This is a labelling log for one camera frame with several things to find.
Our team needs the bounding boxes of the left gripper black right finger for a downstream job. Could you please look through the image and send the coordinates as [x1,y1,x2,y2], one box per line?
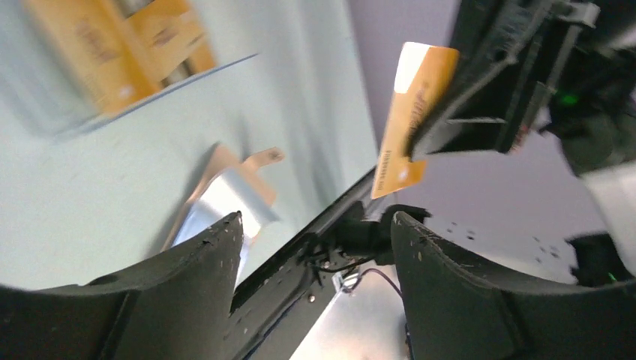
[391,211,635,359]

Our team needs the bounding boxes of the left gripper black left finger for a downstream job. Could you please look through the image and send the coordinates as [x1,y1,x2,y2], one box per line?
[1,212,243,359]

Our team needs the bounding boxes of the orange credit card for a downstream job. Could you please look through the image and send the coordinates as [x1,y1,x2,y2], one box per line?
[370,42,460,200]

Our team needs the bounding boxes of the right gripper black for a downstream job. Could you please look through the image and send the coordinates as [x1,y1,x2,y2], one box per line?
[409,1,600,161]

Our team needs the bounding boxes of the orange credit cards stack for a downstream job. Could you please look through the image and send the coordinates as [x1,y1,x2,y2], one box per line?
[23,1,216,117]

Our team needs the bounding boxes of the clear plastic card box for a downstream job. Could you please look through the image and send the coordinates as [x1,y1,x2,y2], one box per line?
[0,0,260,143]

